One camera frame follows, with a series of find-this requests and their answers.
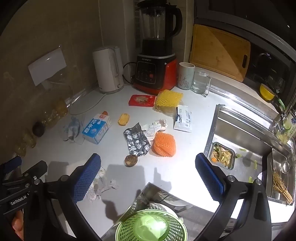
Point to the silver foil wrapper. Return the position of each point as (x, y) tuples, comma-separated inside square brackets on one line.
[(136, 140)]

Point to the clear glass mug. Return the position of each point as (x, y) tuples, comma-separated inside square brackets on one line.
[(199, 83)]

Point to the metal container with food scraps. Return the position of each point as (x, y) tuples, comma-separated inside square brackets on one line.
[(222, 155)]

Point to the white electric kettle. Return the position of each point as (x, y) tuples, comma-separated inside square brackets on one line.
[(107, 69)]

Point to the brown round shell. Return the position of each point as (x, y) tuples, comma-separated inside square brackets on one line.
[(131, 160)]

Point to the glossy grey base cabinet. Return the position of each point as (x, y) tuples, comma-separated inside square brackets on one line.
[(161, 197)]

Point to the chrome faucet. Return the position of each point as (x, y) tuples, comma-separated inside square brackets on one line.
[(283, 115)]

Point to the white printed mug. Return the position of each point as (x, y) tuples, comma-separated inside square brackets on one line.
[(185, 77)]

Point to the white wall socket cover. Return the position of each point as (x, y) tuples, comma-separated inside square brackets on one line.
[(47, 63)]

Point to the bundle of bamboo skewers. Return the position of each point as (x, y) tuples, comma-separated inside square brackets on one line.
[(281, 187)]

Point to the blue and white milk carton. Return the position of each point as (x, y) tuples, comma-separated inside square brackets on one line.
[(96, 129)]

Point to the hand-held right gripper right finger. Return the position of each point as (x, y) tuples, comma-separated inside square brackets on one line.
[(209, 176)]

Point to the black and red blender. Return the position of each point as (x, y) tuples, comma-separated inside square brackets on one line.
[(155, 67)]

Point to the stainless steel sink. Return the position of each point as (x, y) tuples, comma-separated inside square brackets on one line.
[(249, 136)]

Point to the red snack packet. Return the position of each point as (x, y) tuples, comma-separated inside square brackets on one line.
[(141, 100)]

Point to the yellow foam fruit net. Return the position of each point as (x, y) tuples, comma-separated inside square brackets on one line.
[(168, 99)]

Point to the white sachet packet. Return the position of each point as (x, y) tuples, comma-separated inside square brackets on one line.
[(183, 119)]

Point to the green label dish soap bottle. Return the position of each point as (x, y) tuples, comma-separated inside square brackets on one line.
[(288, 128)]

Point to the orange foam fruit net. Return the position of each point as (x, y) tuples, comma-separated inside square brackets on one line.
[(163, 144)]

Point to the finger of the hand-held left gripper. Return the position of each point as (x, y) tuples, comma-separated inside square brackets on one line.
[(11, 163), (37, 169)]

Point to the green perforated basket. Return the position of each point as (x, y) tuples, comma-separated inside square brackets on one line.
[(150, 228)]

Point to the small orange fruit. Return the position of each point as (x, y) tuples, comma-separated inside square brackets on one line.
[(104, 113)]

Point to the torn white crumpled tissue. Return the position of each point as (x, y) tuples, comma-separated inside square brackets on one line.
[(101, 184)]

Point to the dark round jar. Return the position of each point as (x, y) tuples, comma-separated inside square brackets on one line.
[(38, 129)]

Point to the wooden cutting board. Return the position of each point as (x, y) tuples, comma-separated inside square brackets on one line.
[(218, 52)]

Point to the glass jar with yellow liquid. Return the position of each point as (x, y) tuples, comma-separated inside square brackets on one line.
[(56, 113)]

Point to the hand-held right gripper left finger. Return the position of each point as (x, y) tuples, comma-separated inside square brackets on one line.
[(86, 178)]

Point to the person's left hand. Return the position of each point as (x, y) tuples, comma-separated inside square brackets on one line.
[(17, 223)]

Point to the yellow bowl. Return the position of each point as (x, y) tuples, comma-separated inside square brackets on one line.
[(267, 92)]

